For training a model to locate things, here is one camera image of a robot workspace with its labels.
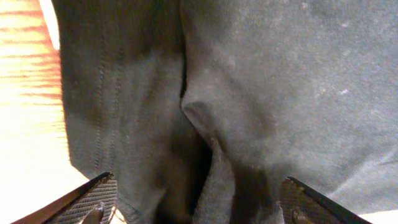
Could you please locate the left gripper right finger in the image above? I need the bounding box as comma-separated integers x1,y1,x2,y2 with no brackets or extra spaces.
279,177,371,224

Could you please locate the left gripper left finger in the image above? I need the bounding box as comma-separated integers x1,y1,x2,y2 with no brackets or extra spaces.
12,172,118,224

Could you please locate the black t-shirt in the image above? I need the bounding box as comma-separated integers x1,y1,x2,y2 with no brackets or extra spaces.
53,0,397,223

